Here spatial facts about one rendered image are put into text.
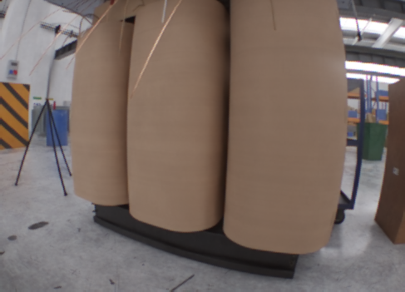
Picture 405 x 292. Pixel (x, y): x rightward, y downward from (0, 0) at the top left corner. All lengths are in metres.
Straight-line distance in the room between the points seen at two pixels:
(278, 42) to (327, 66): 0.16
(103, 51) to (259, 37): 0.68
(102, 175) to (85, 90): 0.41
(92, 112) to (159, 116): 0.38
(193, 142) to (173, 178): 0.14
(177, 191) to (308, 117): 0.48
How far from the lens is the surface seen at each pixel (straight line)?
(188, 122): 0.68
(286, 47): 0.63
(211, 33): 0.77
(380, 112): 9.82
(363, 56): 14.15
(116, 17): 1.15
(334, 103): 0.63
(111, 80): 0.97
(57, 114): 5.44
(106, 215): 1.25
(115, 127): 0.95
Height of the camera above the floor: 0.60
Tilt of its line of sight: 5 degrees down
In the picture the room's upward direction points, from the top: 2 degrees clockwise
